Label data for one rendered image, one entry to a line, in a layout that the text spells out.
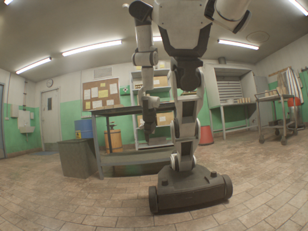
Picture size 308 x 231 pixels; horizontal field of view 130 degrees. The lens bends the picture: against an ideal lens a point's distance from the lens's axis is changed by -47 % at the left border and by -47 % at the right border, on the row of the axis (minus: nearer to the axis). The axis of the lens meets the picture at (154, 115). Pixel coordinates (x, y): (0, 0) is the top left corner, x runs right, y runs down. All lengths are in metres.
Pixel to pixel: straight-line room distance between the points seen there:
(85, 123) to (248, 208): 3.39
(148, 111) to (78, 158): 1.26
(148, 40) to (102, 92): 3.42
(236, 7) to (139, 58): 0.54
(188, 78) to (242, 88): 4.43
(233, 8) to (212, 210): 1.03
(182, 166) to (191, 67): 0.73
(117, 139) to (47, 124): 2.75
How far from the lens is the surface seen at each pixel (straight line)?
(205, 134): 3.17
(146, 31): 0.73
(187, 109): 0.81
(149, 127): 0.85
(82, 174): 1.87
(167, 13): 0.62
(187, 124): 0.83
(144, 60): 0.72
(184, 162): 1.05
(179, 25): 0.61
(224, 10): 0.35
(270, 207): 1.08
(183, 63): 0.65
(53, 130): 4.89
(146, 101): 0.76
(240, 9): 0.34
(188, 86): 0.70
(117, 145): 3.28
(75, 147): 1.82
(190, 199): 0.96
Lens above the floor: 0.64
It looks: 3 degrees up
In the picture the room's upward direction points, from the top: 6 degrees counter-clockwise
